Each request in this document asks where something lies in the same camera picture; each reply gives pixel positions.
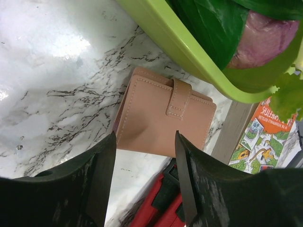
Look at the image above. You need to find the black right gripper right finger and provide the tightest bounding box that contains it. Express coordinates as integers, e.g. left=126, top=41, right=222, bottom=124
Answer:
left=175, top=132, right=303, bottom=227

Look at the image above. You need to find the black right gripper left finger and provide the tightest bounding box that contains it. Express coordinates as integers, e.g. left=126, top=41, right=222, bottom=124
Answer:
left=0, top=133, right=116, bottom=227

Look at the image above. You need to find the green napa cabbage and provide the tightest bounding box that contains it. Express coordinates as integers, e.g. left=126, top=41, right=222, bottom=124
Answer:
left=269, top=65, right=303, bottom=122

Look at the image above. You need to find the green leafy vegetable toy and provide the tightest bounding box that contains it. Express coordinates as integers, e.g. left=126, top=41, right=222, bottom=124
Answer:
left=167, top=0, right=303, bottom=69

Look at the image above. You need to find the red student backpack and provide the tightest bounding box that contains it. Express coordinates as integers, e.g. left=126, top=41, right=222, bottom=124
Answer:
left=120, top=158, right=186, bottom=227

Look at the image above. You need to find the green vegetable basket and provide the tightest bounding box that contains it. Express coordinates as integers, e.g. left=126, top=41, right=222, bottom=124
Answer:
left=118, top=0, right=303, bottom=104

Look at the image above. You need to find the orange green Treehouse book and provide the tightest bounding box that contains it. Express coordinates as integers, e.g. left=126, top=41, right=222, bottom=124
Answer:
left=212, top=99, right=296, bottom=174

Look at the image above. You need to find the pink leather wallet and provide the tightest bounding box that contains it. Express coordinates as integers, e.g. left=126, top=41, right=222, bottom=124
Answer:
left=113, top=67, right=216, bottom=157

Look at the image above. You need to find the purple onion toy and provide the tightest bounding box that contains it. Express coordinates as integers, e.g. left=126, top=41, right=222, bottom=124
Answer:
left=227, top=11, right=300, bottom=69

